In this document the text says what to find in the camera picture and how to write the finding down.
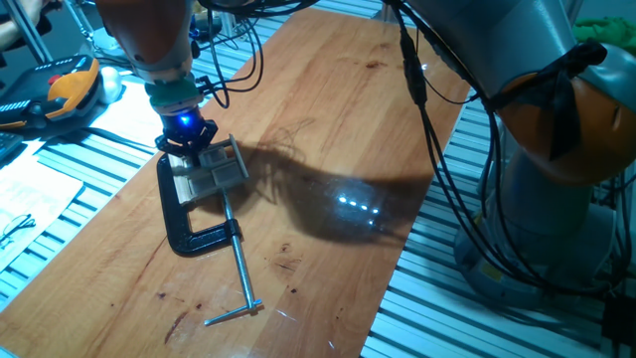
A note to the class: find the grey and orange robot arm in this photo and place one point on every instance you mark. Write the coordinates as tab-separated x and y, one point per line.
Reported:
522	40

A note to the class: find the black computer keyboard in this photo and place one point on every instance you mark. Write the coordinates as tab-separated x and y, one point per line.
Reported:
9	145

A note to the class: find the green cloth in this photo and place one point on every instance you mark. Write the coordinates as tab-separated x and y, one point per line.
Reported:
606	30

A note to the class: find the orange and black teach pendant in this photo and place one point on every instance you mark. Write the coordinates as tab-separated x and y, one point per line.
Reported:
69	89

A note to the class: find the white paper sheet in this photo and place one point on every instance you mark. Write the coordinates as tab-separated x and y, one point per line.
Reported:
124	119
40	199

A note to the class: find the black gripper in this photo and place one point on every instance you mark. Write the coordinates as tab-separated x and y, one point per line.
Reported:
186	126

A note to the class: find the person's bare hand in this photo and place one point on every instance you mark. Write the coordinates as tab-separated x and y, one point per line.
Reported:
35	9

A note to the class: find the person's bare forearm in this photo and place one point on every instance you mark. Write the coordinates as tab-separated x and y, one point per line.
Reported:
10	34

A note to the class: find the small wooden window frame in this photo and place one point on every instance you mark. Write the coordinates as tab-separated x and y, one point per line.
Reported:
241	164

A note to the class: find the black C-clamp with steel screw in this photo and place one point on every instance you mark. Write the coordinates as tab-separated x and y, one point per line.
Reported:
174	224

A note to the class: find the glossy brown wooden board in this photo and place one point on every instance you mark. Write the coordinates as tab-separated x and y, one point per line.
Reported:
323	124

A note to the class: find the thin-framed eyeglasses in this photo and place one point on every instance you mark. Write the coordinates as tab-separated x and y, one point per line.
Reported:
25	222

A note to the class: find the grey metal strut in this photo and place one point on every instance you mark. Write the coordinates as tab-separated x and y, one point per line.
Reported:
30	35

